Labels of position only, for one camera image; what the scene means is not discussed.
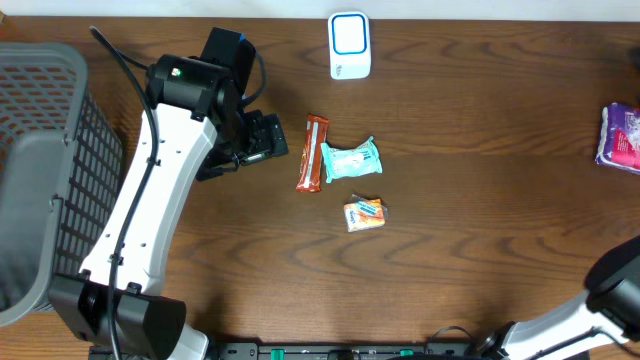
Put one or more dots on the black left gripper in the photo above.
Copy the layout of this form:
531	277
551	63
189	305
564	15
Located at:
270	136

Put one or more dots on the orange snack bar wrapper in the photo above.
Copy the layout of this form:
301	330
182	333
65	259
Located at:
312	158

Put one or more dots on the mint green wipes packet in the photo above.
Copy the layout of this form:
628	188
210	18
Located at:
350	163

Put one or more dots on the small orange tissue packet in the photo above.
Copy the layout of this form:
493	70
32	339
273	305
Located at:
364	214

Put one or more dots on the red purple pad package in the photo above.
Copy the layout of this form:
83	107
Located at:
618	145

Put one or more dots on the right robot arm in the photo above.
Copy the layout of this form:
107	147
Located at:
606	312

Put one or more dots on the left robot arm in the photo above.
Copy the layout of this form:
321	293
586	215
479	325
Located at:
198	123

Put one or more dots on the grey plastic mesh basket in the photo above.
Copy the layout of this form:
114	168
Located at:
61	163

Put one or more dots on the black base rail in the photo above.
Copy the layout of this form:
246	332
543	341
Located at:
252	351

